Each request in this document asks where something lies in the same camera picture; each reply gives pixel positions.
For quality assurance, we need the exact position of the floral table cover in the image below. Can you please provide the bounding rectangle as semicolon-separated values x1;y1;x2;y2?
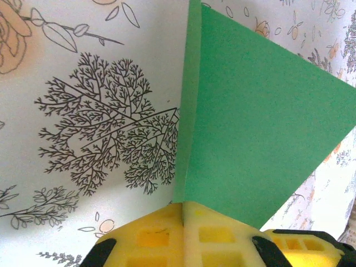
0;0;356;267

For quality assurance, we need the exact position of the green paper sheet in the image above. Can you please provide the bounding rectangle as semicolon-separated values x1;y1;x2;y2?
172;0;356;231

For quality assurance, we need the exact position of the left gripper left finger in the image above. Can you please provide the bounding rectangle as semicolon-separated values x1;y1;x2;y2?
80;202;184;267

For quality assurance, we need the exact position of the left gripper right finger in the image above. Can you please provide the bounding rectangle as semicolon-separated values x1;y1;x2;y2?
183;200;293;267

